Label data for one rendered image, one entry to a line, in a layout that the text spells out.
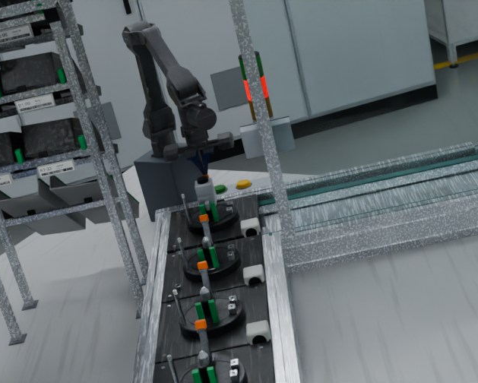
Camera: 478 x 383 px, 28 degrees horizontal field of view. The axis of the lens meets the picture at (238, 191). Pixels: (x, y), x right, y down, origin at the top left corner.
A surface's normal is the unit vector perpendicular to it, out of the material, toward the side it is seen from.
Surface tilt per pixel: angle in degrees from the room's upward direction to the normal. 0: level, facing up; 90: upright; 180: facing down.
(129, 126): 90
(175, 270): 0
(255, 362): 0
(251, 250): 0
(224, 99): 90
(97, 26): 90
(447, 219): 90
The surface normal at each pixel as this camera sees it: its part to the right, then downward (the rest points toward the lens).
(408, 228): 0.02, 0.39
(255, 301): -0.22, -0.89
